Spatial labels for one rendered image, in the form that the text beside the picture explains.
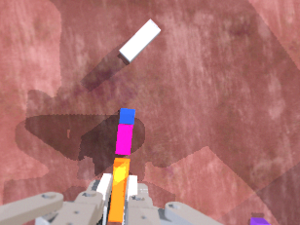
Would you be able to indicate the magenta rod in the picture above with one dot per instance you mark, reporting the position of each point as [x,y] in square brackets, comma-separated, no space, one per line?
[124,139]

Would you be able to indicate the orange rod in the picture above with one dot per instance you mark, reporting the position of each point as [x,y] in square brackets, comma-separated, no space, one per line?
[121,173]

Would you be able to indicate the white rectangular block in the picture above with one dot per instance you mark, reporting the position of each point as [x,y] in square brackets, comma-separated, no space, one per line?
[140,41]

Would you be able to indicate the blue block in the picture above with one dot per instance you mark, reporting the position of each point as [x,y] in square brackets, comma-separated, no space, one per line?
[127,116]

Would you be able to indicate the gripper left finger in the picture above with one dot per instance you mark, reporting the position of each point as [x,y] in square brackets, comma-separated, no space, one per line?
[91,207]

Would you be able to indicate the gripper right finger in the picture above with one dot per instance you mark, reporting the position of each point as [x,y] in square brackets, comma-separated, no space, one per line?
[139,209]

